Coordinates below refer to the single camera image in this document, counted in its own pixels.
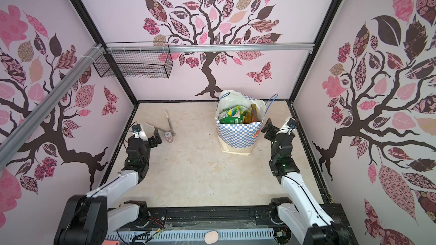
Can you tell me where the green Fox's candy bag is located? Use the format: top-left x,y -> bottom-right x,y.
218,105 -> 247,125

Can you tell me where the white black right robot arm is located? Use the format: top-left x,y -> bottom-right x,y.
261,118 -> 351,245

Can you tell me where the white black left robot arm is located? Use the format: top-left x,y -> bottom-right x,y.
53,130 -> 162,245

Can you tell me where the round beige sticker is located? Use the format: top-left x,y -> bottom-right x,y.
204,231 -> 219,245

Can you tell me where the metal scissors pink handle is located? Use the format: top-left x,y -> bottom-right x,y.
144,109 -> 176,144

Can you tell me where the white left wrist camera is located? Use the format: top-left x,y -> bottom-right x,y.
132,124 -> 148,141

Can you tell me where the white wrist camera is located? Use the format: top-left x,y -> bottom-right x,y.
132,124 -> 148,141
281,118 -> 298,133

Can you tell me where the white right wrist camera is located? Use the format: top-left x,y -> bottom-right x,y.
281,118 -> 298,133

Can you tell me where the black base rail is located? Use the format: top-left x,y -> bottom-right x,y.
81,203 -> 355,245

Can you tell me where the black wire basket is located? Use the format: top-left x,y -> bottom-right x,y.
93,41 -> 173,79

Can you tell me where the aluminium rail back wall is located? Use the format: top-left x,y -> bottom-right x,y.
106,43 -> 315,53

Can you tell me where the aluminium rail wall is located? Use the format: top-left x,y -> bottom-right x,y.
106,43 -> 315,53
1,44 -> 104,169

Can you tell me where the slotted white cable duct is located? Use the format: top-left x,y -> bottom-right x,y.
105,229 -> 277,245

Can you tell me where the aluminium rail left wall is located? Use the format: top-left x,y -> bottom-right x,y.
1,44 -> 104,169

